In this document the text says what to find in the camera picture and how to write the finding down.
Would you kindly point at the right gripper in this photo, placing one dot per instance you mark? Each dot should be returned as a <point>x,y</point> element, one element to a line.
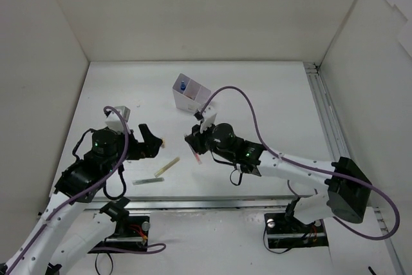
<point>198,141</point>

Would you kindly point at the pink purple highlighter pen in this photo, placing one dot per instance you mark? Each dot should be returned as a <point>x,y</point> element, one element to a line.
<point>197,157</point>

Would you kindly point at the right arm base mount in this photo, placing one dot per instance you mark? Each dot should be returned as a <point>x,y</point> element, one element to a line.
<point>282,235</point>

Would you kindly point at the white three-compartment organizer box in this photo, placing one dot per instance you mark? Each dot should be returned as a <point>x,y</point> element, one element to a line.
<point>192,87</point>

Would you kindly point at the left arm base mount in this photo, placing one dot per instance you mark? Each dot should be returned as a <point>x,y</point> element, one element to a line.
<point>131,235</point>

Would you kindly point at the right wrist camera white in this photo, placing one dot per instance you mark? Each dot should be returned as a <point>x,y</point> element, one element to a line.
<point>206,118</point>

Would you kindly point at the aluminium frame rail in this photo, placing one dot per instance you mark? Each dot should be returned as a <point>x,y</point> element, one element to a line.
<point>208,225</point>

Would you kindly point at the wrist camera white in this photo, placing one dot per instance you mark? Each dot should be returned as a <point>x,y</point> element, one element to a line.
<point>113,121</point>
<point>206,118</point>

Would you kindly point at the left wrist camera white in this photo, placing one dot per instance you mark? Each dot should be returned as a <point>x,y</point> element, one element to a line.
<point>113,121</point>

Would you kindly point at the yellow highlighter pen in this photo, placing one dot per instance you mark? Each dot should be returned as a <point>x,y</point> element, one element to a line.
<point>166,167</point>

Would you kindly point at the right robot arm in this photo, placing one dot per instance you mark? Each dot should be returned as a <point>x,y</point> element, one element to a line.
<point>343,190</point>

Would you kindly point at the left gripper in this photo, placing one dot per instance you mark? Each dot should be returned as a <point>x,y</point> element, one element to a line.
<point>139,147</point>

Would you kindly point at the green highlighter pen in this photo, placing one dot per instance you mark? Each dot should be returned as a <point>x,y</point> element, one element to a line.
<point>148,181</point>

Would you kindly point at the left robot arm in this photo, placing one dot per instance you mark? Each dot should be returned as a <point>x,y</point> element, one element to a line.
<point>43,252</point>

